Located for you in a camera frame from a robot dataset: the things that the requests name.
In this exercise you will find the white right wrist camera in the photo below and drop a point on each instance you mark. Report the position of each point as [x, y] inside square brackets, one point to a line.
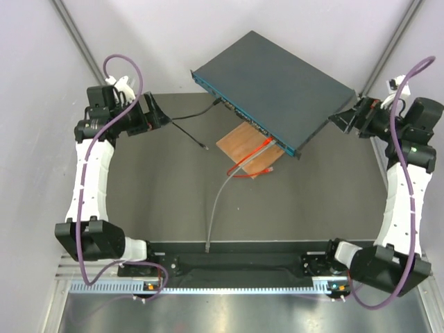
[393, 86]

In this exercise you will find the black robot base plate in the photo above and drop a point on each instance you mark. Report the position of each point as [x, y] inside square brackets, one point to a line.
[295, 258]

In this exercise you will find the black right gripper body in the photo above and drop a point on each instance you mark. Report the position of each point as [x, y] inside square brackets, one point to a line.
[377, 122]

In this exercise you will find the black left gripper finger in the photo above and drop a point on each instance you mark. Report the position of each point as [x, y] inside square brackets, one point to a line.
[150, 111]
[156, 117]

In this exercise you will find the teal network switch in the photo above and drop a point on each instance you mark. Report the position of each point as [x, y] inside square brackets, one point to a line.
[276, 92]

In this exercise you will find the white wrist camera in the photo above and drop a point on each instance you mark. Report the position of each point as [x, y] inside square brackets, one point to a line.
[393, 86]
[121, 86]

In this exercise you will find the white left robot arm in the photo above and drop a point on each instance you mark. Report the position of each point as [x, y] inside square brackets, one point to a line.
[87, 226]

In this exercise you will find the grey slotted cable duct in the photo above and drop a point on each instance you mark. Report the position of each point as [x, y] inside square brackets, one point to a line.
[314, 286]

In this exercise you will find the wooden board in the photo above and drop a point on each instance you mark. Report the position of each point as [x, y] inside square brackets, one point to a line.
[241, 143]

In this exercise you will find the aluminium frame rail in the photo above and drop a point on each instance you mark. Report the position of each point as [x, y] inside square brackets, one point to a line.
[76, 36]

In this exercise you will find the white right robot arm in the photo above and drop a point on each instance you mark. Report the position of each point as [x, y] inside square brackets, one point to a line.
[394, 259]

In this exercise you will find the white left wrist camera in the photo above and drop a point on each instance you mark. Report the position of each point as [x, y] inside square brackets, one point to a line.
[121, 86]

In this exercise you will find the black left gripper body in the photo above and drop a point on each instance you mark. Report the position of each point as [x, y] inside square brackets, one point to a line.
[136, 123]

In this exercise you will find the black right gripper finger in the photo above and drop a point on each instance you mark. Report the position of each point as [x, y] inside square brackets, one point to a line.
[344, 120]
[362, 106]

